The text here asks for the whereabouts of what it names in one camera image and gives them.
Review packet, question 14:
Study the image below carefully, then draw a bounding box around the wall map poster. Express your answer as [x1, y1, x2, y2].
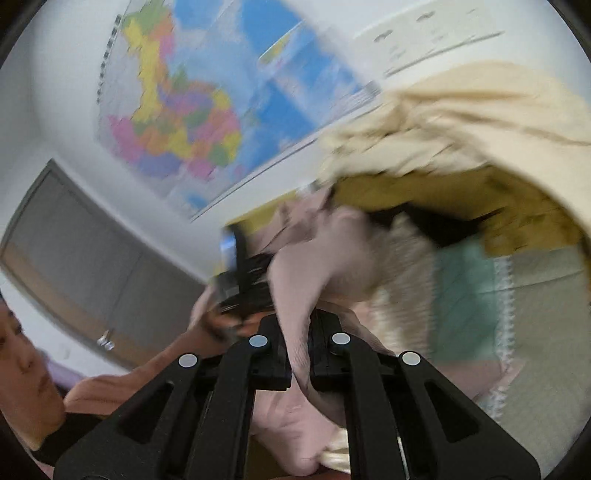
[96, 1, 379, 218]

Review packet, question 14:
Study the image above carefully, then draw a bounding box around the person's left hand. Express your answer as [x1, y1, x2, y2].
[187, 285, 261, 346]

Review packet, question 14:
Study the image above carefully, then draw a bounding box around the patterned yellow bed sheet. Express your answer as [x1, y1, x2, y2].
[247, 196, 590, 474]

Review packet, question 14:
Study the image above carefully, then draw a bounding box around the black garment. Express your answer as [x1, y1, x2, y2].
[368, 203, 502, 248]

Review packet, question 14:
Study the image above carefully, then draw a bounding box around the mustard brown jacket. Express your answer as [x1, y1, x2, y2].
[335, 167, 584, 256]

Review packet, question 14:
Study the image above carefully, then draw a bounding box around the cream garment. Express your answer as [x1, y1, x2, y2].
[318, 61, 590, 232]

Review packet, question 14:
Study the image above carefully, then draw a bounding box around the person's face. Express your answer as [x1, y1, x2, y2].
[0, 302, 66, 451]

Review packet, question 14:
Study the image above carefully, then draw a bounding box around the pink jacket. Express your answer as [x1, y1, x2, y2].
[64, 184, 528, 477]

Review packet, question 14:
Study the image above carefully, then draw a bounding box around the grey door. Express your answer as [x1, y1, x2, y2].
[1, 161, 204, 367]

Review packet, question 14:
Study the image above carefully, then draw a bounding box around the white wall socket panel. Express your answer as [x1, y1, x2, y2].
[353, 1, 504, 78]

